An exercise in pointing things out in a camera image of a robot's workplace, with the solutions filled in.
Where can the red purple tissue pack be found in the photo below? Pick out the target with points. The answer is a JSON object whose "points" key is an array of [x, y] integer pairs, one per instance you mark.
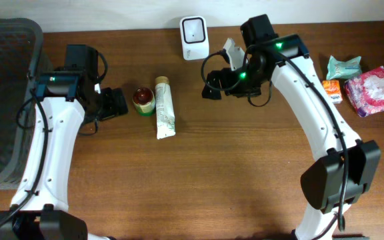
{"points": [[366, 92]]}

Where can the green lid jar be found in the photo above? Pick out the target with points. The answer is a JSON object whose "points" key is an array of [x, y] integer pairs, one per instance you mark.
{"points": [[144, 101]]}

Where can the white cream tube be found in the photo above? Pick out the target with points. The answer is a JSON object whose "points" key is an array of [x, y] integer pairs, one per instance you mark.
{"points": [[164, 108]]}

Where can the white barcode scanner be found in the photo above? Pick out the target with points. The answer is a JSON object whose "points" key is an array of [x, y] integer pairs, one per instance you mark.
{"points": [[194, 38]]}

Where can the small orange box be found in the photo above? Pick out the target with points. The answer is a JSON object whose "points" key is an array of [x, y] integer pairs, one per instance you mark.
{"points": [[333, 90]]}

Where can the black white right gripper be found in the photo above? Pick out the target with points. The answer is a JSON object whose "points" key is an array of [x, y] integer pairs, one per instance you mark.
{"points": [[225, 75]]}

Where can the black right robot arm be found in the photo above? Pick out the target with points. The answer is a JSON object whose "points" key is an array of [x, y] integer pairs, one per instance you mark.
{"points": [[344, 165]]}

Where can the grey plastic mesh basket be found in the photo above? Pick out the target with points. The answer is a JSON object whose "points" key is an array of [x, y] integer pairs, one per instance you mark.
{"points": [[21, 60]]}

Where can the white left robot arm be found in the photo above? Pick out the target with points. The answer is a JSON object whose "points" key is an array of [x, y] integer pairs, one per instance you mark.
{"points": [[65, 99]]}

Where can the teal wipes packet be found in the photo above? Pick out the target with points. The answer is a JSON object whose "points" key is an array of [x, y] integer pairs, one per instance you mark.
{"points": [[343, 69]]}

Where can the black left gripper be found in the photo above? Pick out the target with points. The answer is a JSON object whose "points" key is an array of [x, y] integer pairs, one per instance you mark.
{"points": [[116, 102]]}

